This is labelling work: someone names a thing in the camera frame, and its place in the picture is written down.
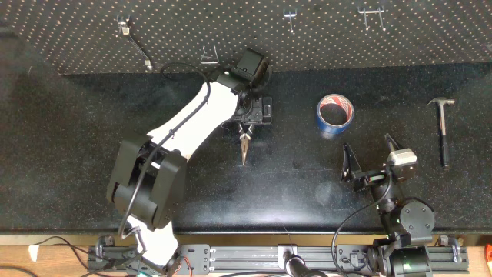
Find black and white pliers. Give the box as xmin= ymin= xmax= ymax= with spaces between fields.
xmin=237 ymin=122 xmax=255 ymax=167

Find mounting rail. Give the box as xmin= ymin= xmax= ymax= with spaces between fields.
xmin=87 ymin=232 xmax=470 ymax=277

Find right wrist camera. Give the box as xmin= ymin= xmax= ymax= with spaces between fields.
xmin=386 ymin=148 xmax=419 ymax=182

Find black pegboard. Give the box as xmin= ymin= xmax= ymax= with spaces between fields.
xmin=0 ymin=0 xmax=492 ymax=75

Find thin black wire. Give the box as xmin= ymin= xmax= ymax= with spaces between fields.
xmin=0 ymin=265 xmax=38 ymax=277
xmin=30 ymin=235 xmax=101 ymax=272

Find black cable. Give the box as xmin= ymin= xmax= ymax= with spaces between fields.
xmin=331 ymin=165 xmax=395 ymax=276
xmin=117 ymin=62 xmax=211 ymax=240

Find hammer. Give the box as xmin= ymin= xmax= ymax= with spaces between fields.
xmin=426 ymin=96 xmax=456 ymax=169

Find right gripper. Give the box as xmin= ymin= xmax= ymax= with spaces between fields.
xmin=341 ymin=132 xmax=404 ymax=192

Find roll of blue tape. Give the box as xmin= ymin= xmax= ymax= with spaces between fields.
xmin=315 ymin=93 xmax=355 ymax=136

